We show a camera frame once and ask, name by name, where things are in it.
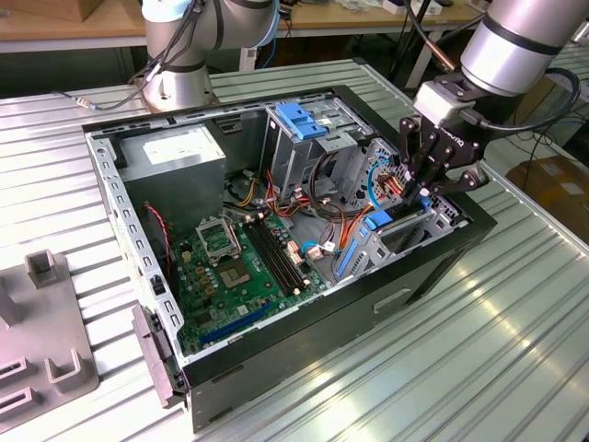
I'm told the black RAM slot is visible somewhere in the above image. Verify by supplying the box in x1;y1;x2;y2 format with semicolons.
252;219;307;292
242;223;295;297

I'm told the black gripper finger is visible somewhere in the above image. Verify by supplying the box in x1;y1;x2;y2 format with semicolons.
421;143;490;200
398;115;438;202

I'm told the black PC case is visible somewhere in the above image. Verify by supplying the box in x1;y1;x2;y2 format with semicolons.
81;84;499;434

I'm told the blue expansion slot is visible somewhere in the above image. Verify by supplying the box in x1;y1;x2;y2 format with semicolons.
198;299;273;346

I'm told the black wire loop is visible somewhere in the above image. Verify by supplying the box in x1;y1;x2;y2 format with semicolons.
308;154;344;213

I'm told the black stand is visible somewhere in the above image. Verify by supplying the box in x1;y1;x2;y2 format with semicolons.
390;13;422;91

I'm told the red orange wire bundle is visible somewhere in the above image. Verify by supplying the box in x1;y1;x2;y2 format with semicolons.
264;169;369;250

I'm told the metal slat side table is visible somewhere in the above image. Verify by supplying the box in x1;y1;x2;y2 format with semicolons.
545;41;589;105

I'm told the thin metal locking lever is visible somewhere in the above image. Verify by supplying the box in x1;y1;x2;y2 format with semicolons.
227;215;243;259

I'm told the hard disk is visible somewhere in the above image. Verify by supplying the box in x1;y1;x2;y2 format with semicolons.
334;195;436;280

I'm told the grey metal drive cage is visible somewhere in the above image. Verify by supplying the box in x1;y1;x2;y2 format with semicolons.
264;96;374;204

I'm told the grey parts rack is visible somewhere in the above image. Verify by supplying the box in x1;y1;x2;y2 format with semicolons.
0;248;100;423

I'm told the grey power supply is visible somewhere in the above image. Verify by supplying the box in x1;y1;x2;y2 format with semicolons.
114;123;227;240

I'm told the small white box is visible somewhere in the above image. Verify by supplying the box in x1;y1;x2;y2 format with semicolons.
385;0;443;16

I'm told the black case fan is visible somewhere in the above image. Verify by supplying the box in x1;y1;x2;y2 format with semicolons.
141;202;181;300

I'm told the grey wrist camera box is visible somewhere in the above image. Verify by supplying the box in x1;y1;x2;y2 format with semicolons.
412;76;482;128

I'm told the short blue data wire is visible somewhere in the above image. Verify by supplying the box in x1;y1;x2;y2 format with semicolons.
301;239;345;255

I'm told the green motherboard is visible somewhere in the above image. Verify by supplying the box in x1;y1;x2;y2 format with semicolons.
172;214;330;355

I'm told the grey plastic holder block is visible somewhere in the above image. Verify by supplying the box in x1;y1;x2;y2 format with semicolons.
131;303;188;410

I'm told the brown square base plate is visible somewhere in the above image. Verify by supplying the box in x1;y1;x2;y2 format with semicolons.
132;76;218;114

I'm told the yellow black power wire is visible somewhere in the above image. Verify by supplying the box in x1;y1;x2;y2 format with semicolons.
227;177;259;208

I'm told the large brown cardboard box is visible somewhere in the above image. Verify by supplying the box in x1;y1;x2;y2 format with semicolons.
505;155;589;240

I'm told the black cable with copper sleeve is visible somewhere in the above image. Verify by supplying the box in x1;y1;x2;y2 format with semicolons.
403;0;459;73

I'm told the orange red power wire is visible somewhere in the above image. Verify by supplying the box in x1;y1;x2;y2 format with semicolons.
339;170;411;248

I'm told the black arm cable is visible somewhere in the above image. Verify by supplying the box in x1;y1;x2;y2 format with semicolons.
52;0;206;111

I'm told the metal socket cover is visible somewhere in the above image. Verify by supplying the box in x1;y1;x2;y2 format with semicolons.
195;215;243;267

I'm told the grey metal disk bay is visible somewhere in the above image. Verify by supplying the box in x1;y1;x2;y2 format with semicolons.
330;137;470;285

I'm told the red black fan wire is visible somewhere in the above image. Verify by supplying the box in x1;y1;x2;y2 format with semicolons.
144;202;175;282

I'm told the black camera cable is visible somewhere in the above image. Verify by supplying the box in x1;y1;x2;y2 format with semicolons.
464;67;582;134

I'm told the blue plastic bay bracket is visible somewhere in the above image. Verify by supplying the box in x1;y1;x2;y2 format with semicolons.
275;103;329;143

